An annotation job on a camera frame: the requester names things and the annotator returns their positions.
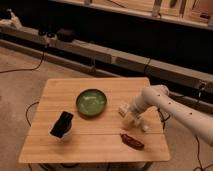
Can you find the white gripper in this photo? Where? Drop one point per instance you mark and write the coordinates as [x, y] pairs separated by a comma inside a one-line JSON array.
[[130, 119]]

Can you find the white plastic bottle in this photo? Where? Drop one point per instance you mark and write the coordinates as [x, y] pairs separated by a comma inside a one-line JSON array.
[[123, 109]]

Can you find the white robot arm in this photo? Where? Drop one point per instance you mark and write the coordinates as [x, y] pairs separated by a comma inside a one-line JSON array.
[[158, 95]]

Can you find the green ceramic bowl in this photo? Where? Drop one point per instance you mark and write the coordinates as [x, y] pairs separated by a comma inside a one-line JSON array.
[[91, 102]]

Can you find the dark brown chocolate bar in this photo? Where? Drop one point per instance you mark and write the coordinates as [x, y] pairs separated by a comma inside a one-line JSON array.
[[131, 142]]

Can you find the wooden table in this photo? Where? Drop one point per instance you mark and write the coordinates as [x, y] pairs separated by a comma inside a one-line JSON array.
[[95, 140]]

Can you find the black box in white cup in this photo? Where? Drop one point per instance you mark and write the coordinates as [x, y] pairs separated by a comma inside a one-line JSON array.
[[62, 125]]

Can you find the black power adapter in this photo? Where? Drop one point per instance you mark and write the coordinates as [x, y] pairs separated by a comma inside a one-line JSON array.
[[66, 35]]

